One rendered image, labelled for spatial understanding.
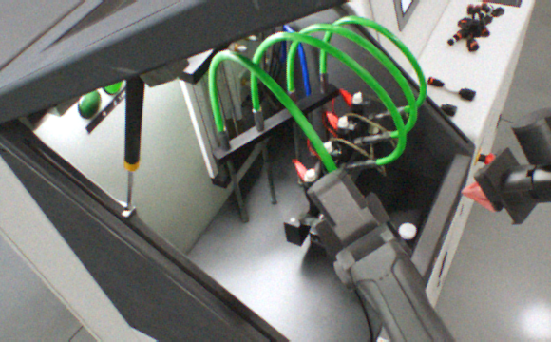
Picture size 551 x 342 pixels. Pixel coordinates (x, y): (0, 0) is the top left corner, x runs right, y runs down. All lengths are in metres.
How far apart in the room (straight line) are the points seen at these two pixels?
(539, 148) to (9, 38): 0.76
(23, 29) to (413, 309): 0.68
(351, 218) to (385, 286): 0.14
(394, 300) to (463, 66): 1.06
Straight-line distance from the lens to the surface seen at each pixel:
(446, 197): 1.25
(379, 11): 1.28
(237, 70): 1.27
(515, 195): 0.84
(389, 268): 0.57
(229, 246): 1.33
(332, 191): 0.66
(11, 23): 0.93
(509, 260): 2.33
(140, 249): 0.82
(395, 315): 0.51
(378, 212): 0.80
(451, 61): 1.53
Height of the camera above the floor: 1.93
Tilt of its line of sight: 50 degrees down
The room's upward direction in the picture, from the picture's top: 10 degrees counter-clockwise
